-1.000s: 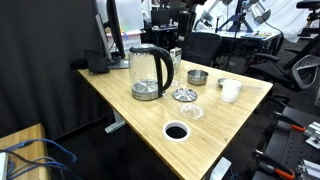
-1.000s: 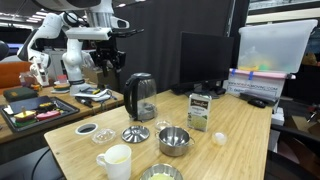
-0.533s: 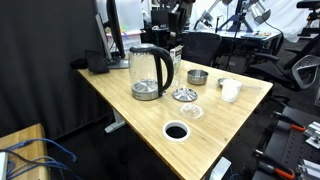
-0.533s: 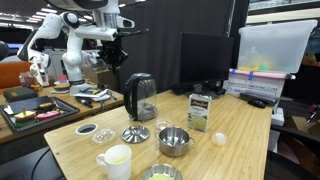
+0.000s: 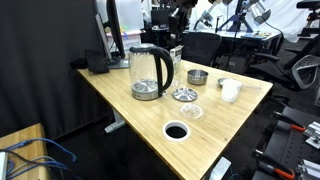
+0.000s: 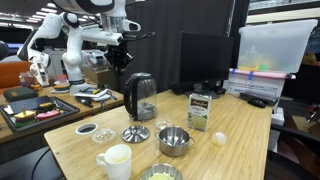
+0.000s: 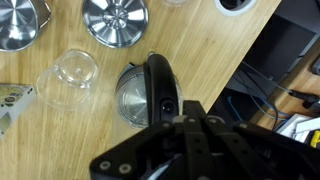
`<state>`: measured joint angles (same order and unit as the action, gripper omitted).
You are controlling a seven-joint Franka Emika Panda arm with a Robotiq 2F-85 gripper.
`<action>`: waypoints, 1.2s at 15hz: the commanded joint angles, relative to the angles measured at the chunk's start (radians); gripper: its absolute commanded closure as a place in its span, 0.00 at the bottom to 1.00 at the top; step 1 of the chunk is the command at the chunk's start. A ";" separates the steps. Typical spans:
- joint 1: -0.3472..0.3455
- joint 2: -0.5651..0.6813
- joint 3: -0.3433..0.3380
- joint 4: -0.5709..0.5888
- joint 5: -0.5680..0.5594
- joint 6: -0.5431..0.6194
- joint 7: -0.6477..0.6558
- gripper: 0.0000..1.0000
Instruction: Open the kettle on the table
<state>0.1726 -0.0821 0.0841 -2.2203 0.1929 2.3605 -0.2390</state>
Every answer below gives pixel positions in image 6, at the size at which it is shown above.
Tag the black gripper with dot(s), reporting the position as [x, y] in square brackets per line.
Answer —
[118, 51]

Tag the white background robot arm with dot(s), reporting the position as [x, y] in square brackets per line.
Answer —
[36, 40]

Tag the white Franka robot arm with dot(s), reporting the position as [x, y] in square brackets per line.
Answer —
[73, 50]

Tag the brown cardboard box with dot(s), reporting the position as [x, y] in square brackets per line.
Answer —
[98, 78]

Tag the white papers stack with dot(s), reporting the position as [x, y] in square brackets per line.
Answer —
[95, 94]

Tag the black marker pen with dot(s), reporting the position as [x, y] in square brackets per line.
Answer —
[84, 102]

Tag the toy burger stack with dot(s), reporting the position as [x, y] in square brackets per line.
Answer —
[61, 86]

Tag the steel pot lid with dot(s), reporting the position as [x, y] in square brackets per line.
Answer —
[135, 134]

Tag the clear glass lid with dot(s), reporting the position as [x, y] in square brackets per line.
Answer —
[103, 136]

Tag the small clear glass bowl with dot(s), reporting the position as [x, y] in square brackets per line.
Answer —
[162, 125]

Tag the black curtain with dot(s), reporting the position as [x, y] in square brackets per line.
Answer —
[180, 20]

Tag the dark yellow toy food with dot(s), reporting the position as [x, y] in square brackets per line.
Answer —
[46, 106]

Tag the black computer monitor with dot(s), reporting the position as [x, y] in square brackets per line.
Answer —
[205, 58]

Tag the pink green toy food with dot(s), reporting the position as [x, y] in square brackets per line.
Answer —
[48, 115]

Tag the green white food carton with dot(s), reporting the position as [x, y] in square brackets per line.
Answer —
[199, 113]

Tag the small steel pot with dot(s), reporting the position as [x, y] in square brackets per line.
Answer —
[174, 141]

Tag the black plastic tray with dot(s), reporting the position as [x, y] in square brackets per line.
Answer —
[30, 101]

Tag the white mug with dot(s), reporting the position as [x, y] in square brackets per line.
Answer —
[116, 165]

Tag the dark green flat case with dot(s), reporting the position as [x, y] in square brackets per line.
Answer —
[20, 94]

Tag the orange seat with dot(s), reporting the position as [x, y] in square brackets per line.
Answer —
[13, 73]

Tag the yellow red toy sandwich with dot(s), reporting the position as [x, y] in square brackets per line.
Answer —
[24, 116]

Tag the small steel bowl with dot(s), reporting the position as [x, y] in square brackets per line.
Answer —
[161, 172]

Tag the small clear plastic cup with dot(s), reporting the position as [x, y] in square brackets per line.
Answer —
[219, 138]

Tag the white printed cardboard box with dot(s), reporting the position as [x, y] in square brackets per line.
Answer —
[256, 87]

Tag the black computer mouse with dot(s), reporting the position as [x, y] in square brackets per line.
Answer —
[257, 103]

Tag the pink bin lid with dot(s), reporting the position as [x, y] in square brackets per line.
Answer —
[266, 74]

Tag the clear plastic storage bin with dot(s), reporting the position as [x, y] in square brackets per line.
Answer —
[276, 46]

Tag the black office chair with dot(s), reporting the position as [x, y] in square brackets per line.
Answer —
[293, 150]

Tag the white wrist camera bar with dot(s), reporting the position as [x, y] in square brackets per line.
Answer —
[100, 37]

